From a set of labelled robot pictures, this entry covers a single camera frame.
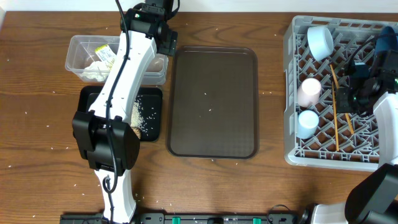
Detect brown food scrap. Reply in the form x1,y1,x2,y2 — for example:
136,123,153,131
133,128,141,139

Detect large blue plate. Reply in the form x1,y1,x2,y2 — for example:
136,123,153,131
374,26,397,55

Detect light blue plastic cup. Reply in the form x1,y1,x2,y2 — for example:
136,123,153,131
297,110,319,139

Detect small light blue bowl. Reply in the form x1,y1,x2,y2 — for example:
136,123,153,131
307,26,334,61

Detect white napkin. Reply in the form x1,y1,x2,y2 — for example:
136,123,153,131
80,61,110,82

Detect brown serving tray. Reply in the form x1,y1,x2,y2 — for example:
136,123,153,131
166,46,259,159

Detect wooden chopstick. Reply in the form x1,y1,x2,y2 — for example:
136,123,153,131
331,82,340,151
330,65,354,134

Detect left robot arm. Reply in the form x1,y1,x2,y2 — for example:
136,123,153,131
72,0,180,223

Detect grey dishwasher rack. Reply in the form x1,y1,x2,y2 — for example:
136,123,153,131
284,16,397,172

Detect pink plastic cup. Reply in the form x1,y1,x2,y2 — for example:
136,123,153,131
297,78,322,108

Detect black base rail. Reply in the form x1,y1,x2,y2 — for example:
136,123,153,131
59,212,312,224

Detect white rice pile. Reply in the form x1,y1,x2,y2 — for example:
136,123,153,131
131,95,157,133

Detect clear plastic bin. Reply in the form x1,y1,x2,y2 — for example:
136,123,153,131
65,35,169,85

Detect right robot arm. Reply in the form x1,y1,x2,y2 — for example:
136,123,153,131
308,50,397,223

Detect black waste tray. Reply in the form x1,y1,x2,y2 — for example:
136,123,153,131
77,85,163,142

